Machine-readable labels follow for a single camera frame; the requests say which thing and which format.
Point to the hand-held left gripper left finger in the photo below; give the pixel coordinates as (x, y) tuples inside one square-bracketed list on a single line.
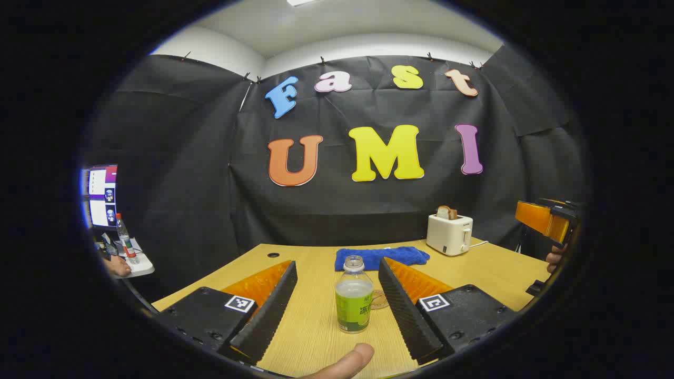
[(266, 316)]

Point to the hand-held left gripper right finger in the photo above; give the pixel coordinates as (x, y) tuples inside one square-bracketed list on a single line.
[(403, 310)]

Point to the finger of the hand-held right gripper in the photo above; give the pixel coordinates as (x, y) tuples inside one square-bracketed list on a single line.
[(542, 221)]

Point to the round beige coaster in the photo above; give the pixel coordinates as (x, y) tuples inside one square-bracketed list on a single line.
[(380, 301)]

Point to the green label water bottle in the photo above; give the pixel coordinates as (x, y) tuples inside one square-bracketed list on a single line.
[(354, 310)]

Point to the red label small bottle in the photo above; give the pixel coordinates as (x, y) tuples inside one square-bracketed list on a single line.
[(126, 242)]

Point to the blue towel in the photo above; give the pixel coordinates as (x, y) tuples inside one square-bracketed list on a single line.
[(395, 256)]

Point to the white toaster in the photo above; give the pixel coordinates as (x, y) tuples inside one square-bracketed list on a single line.
[(447, 234)]

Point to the bread slice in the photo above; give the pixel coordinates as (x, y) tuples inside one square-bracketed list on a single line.
[(446, 212)]

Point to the white side table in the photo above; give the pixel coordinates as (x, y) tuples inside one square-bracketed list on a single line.
[(142, 268)]

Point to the computer monitor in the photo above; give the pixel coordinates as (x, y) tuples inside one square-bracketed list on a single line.
[(102, 184)]

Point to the ceiling light panel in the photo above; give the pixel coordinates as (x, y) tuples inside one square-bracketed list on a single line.
[(300, 2)]

